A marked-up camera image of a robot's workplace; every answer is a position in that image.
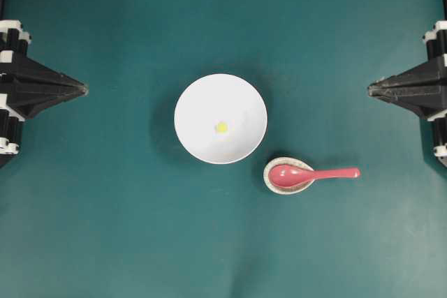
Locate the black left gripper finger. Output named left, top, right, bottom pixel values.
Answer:
left=1, top=50, right=87, bottom=93
left=1, top=89, right=87, bottom=121

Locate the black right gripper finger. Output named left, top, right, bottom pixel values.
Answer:
left=368, top=56, right=446, bottom=93
left=368, top=90, right=446, bottom=121

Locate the left-arm black white body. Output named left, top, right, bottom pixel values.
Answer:
left=0, top=19, right=32, bottom=169

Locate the white round bowl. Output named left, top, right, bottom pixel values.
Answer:
left=173, top=74, right=268, bottom=165

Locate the yellow hexagonal prism block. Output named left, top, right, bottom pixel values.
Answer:
left=215, top=121, right=228, bottom=133

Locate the speckled white spoon rest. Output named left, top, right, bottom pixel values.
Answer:
left=263, top=157, right=314, bottom=195

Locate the right-arm black white body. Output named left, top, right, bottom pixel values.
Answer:
left=422, top=20, right=447, bottom=168

